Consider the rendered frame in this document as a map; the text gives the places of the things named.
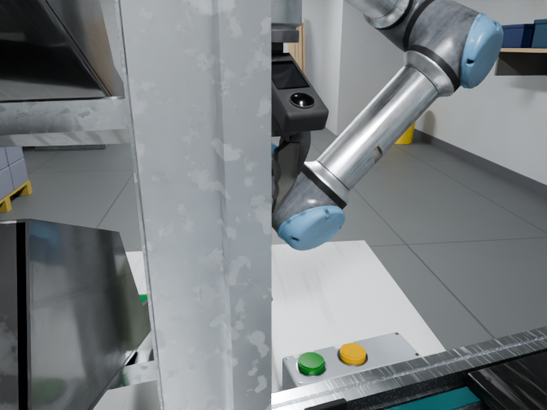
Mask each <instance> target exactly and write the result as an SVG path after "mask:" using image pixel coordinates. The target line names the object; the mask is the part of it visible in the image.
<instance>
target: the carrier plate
mask: <svg viewBox="0 0 547 410"><path fill-rule="evenodd" d="M466 384H467V385H468V386H469V387H470V388H471V389H472V390H473V391H474V392H475V393H476V394H477V395H478V396H479V397H480V398H481V399H482V400H483V401H484V402H485V403H486V404H487V405H488V406H489V407H490V408H491V409H492V410H547V397H546V391H547V352H544V353H540V354H537V355H532V356H529V357H526V358H522V359H519V360H514V361H510V362H507V363H504V364H499V365H496V366H492V367H489V368H486V369H480V370H477V371H474V372H471V373H468V374H467V378H466Z"/></svg>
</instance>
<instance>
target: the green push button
mask: <svg viewBox="0 0 547 410"><path fill-rule="evenodd" d="M324 366H325V361H324V358H323V357H322V356H321V355H319V354H318V353H316V352H305V353H304V354H302V355H300V357H299V358H298V367H299V369H300V370H301V371H302V372H303V373H307V374H317V373H320V372H321V371H322V370H323V369H324Z"/></svg>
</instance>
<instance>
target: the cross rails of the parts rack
mask: <svg viewBox="0 0 547 410"><path fill-rule="evenodd" d="M128 128H129V126H128V118H127V111H126V103H125V96H119V97H94V98H46V99H21V100H0V136H2V135H17V134H33V133H62V132H77V131H93V130H108V129H128ZM154 380H157V378H156V371H155V357H154V351H153V349H149V350H145V351H137V352H135V353H134V354H133V356H132V357H131V359H130V360H129V362H128V363H127V365H126V366H125V367H124V368H123V369H122V371H121V372H120V374H119V375H118V376H117V378H116V380H115V381H114V382H113V383H112V384H111V386H110V387H109V388H108V390H113V389H116V388H121V387H124V386H132V385H135V384H139V383H143V382H149V381H154Z"/></svg>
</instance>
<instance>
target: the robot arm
mask: <svg viewBox="0 0 547 410"><path fill-rule="evenodd" d="M344 1H345V2H347V3H349V4H350V5H352V6H353V7H355V8H356V9H357V10H359V11H361V12H362V13H363V15H364V17H365V20H366V22H367V23H368V24H369V25H371V26H372V27H374V28H376V29H377V30H378V31H380V32H381V34H382V35H384V36H385V37H386V38H387V39H388V40H390V41H391V42H392V43H393V44H394V45H395V46H397V47H398V48H399V49H401V50H403V51H404V52H405V54H404V67H403V68H402V69H401V70H400V71H399V72H398V73H397V74H396V75H395V76H394V77H393V78H392V79H391V80H390V81H389V82H388V83H387V85H386V86H385V87H384V88H383V89H382V90H381V91H380V92H379V93H378V94H377V96H376V97H375V98H374V99H373V100H372V101H371V102H370V103H369V104H368V105H367V106H366V107H365V109H364V110H363V111H362V112H361V113H360V114H359V115H358V116H357V117H356V118H355V120H354V121H353V122H352V123H351V124H350V125H349V126H348V127H347V128H346V129H345V130H344V131H343V132H342V133H341V134H340V135H339V136H338V137H337V138H336V139H335V140H334V142H333V143H332V144H331V145H330V146H329V147H328V148H327V149H326V150H325V151H324V152H323V153H322V155H321V156H320V157H319V158H318V159H317V160H316V161H314V162H305V160H306V158H307V155H308V153H309V148H310V144H311V132H310V131H316V130H323V129H324V128H325V127H326V122H327V118H328V115H329V110H328V109H327V107H326V105H325V104H324V102H323V101H322V100H321V98H320V97H319V95H318V94H317V92H316V90H315V89H314V88H313V86H312V85H311V83H310V82H309V80H308V79H307V77H306V76H305V74H304V73H303V72H302V70H301V69H300V67H299V65H298V64H297V62H296V61H295V60H294V58H293V57H292V55H291V54H290V53H283V43H299V37H300V31H298V30H296V28H297V27H300V26H301V25H302V0H271V137H280V140H279V146H277V145H276V144H274V143H273V142H271V181H272V228H273V229H274V230H275V232H276V233H277V234H278V236H279V237H280V238H281V239H282V240H284V241H285V242H286V243H287V244H288V245H289V246H290V247H291V248H293V249H295V250H298V251H308V250H311V249H313V248H316V247H318V246H320V245H322V244H324V243H325V242H327V241H329V240H330V239H331V238H332V237H334V236H335V235H336V234H337V233H338V232H339V230H340V229H341V225H343V224H344V221H345V215H344V211H343V209H344V208H345V207H346V206H347V205H348V192H349V190H350V189H351V188H352V187H353V186H354V185H355V184H356V183H357V182H358V181H359V180H360V179H361V178H362V177H363V176H364V175H365V174H366V173H367V172H368V171H369V170H370V169H371V168H372V167H373V166H374V165H375V164H376V163H377V162H378V160H379V159H380V158H381V157H382V156H383V155H384V154H385V153H386V152H387V151H388V150H389V149H390V148H391V147H392V145H393V144H394V143H395V142H396V141H397V140H398V139H399V138H400V137H401V136H402V135H403V134H404V133H405V132H406V131H407V130H408V128H409V127H410V126H411V125H412V124H413V123H414V122H415V121H416V120H417V119H418V118H419V117H420V116H421V115H422V114H423V112H424V111H425V110H426V109H427V108H428V107H429V106H430V105H431V104H432V103H433V102H434V101H435V100H436V99H437V98H439V97H449V96H451V95H452V94H453V93H454V92H455V91H456V90H457V89H458V88H459V87H460V86H462V87H463V88H464V89H466V88H467V89H473V88H474V87H476V86H477V85H479V84H480V83H481V82H482V81H483V80H484V79H485V77H486V76H487V75H488V74H489V72H490V71H491V69H492V67H493V65H494V63H495V62H496V60H497V57H498V55H499V53H500V50H501V46H502V42H503V29H502V26H501V25H500V24H499V23H498V22H497V21H495V20H493V19H492V18H490V17H488V16H486V14H485V13H483V12H481V13H479V12H477V11H475V10H473V9H470V8H469V7H466V6H464V5H462V4H460V3H458V2H455V1H453V0H344Z"/></svg>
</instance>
